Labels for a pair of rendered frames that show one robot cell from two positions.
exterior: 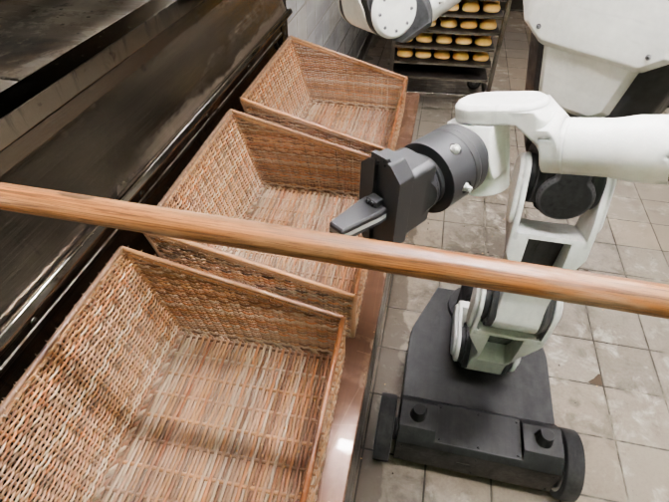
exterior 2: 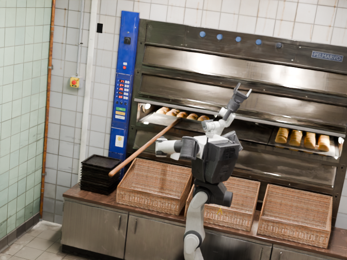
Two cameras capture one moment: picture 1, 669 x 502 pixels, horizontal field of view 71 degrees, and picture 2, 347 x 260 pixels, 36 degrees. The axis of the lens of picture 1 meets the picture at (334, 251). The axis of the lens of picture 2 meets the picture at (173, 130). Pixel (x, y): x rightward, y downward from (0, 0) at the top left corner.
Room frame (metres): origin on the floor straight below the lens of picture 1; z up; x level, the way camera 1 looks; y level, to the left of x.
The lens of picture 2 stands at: (0.57, -4.17, 2.39)
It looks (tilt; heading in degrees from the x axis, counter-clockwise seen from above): 15 degrees down; 91
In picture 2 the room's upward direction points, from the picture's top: 7 degrees clockwise
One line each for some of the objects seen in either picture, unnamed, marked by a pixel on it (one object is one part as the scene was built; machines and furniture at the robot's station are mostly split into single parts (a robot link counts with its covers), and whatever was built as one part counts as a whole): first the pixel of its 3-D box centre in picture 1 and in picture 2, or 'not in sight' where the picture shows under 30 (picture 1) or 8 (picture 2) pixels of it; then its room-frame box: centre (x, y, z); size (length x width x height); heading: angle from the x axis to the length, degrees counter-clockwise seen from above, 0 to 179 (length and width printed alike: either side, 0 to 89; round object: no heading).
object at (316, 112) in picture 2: not in sight; (239, 99); (1.01, 0.40, 1.54); 1.79 x 0.11 x 0.19; 168
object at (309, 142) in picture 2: not in sight; (303, 136); (1.67, 0.71, 1.21); 0.61 x 0.48 x 0.06; 78
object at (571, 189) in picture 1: (561, 146); (213, 192); (0.84, -0.47, 1.00); 0.28 x 0.13 x 0.18; 167
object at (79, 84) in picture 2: not in sight; (76, 81); (-0.46, 0.67, 1.46); 0.10 x 0.07 x 0.10; 168
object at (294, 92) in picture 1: (334, 106); (295, 214); (1.57, 0.00, 0.72); 0.56 x 0.49 x 0.28; 168
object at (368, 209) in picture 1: (356, 213); not in sight; (0.38, -0.02, 1.20); 0.06 x 0.03 x 0.02; 133
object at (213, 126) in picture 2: not in sight; (211, 127); (0.76, -0.43, 1.46); 0.10 x 0.07 x 0.09; 43
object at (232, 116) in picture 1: (285, 210); (223, 199); (0.98, 0.13, 0.72); 0.56 x 0.49 x 0.28; 169
